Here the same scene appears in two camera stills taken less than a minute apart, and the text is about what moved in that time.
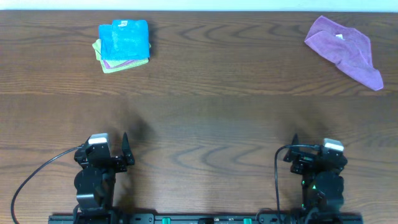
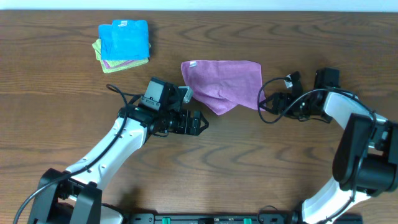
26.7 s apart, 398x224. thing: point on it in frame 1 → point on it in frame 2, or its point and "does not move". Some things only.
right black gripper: [302, 161] → [276, 103]
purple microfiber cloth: [349, 49] → [221, 84]
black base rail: [206, 219] does not move
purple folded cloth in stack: [107, 66] does not move
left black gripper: [116, 162] → [190, 123]
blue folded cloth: [124, 40] does not move
